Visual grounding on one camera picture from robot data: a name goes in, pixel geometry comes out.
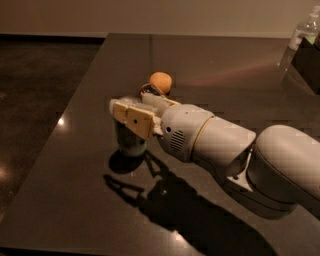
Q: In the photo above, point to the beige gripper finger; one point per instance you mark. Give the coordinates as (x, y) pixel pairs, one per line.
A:
(139, 121)
(160, 103)

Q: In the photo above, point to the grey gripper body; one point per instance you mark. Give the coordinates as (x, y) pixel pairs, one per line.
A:
(182, 128)

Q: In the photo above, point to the gold LaCroix can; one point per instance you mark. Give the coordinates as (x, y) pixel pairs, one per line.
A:
(150, 88)

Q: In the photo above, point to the silver green 7up can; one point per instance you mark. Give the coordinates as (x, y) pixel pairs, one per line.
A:
(129, 144)

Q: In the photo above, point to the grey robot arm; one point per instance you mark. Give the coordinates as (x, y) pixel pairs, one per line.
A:
(269, 173)

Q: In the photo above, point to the orange fruit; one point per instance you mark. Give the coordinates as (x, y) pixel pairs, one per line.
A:
(162, 81)

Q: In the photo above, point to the black box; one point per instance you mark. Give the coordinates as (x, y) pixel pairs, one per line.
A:
(305, 68)

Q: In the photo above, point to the clear sanitizer pump bottle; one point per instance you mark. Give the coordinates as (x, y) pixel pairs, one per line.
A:
(306, 29)

